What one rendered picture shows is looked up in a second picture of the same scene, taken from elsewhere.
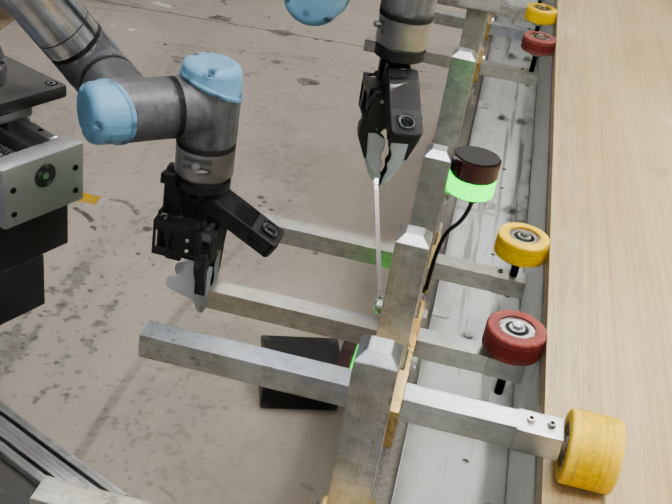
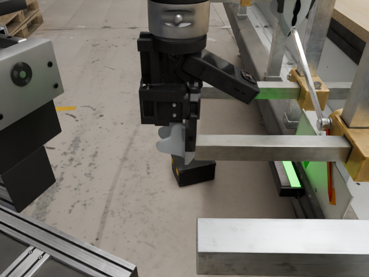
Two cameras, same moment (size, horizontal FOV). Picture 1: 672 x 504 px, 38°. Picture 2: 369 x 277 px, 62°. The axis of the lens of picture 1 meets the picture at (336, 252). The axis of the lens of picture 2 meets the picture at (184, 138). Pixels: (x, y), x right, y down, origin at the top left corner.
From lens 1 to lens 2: 0.87 m
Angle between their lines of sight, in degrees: 7
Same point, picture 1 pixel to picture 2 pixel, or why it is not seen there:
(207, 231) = (194, 90)
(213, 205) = (196, 62)
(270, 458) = (193, 211)
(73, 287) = (74, 150)
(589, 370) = not seen: outside the picture
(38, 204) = (23, 103)
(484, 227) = (283, 73)
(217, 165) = (200, 14)
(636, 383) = not seen: outside the picture
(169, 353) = (246, 265)
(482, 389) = not seen: hidden behind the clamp
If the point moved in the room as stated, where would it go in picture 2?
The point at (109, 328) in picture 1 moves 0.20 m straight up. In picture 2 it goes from (96, 165) to (90, 136)
